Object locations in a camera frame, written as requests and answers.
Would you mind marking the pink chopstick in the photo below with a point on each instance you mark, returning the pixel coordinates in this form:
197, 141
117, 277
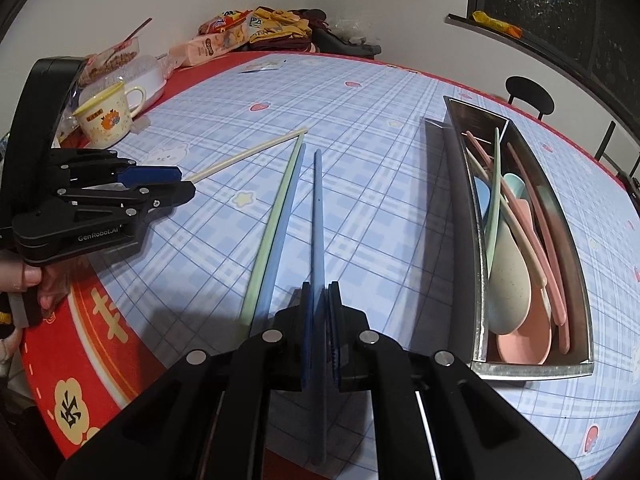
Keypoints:
552, 300
563, 330

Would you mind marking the black metal frame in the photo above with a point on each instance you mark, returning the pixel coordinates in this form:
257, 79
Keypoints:
607, 142

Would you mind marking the green chopstick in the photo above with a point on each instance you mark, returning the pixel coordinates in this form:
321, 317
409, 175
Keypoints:
495, 185
272, 230

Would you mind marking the black chair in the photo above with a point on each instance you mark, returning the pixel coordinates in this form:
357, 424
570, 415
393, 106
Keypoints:
529, 91

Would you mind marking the pink snack packet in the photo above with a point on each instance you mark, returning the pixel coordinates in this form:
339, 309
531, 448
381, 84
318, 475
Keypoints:
205, 50

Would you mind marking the pink spoon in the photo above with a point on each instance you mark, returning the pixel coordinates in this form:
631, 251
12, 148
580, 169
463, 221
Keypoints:
522, 347

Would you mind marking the metal utensil tray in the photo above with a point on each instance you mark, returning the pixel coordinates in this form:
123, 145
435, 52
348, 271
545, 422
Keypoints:
530, 369

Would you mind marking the dark window sill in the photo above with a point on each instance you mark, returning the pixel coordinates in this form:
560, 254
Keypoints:
550, 47

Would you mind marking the blue chopstick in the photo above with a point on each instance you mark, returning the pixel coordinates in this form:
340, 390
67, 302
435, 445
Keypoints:
317, 220
281, 240

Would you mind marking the cream cup yellow rim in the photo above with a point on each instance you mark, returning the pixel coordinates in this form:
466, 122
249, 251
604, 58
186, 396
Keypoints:
105, 120

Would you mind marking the blue spoon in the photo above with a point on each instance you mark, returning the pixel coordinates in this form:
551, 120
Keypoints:
481, 205

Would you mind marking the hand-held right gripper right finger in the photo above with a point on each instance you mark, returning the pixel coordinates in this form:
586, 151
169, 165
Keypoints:
335, 325

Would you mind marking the beige spoon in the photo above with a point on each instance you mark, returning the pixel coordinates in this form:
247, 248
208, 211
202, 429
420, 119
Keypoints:
507, 300

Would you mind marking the yellow packet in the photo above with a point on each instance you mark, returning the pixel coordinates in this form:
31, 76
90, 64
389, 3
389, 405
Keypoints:
495, 22

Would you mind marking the orange snack bag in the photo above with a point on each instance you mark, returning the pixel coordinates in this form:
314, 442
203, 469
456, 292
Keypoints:
222, 22

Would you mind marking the blue plaid table mat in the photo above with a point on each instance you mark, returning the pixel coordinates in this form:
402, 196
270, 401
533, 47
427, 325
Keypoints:
380, 185

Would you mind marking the clear plastic bag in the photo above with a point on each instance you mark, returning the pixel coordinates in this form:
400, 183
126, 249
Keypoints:
350, 30

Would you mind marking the person's left hand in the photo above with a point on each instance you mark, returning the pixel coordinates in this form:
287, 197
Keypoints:
27, 280

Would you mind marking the clear food container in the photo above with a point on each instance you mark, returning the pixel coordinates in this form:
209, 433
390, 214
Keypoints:
112, 62

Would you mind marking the yellow garment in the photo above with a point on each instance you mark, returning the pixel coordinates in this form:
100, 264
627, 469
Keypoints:
277, 22

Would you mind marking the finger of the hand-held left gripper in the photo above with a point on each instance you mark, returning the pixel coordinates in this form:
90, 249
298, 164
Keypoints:
170, 195
150, 175

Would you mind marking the red stick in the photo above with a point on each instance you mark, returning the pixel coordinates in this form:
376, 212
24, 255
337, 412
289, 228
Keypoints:
135, 32

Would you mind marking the white plastic container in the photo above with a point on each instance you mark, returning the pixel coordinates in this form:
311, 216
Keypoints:
150, 77

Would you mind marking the dark framed window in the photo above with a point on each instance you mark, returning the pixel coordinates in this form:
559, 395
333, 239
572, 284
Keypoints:
565, 5

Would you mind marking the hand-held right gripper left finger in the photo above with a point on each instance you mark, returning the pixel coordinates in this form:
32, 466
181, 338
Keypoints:
306, 325

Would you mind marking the white paper tag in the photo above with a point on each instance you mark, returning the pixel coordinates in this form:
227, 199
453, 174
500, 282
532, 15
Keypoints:
262, 65

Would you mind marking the teal spoon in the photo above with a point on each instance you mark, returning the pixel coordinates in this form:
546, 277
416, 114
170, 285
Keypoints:
515, 185

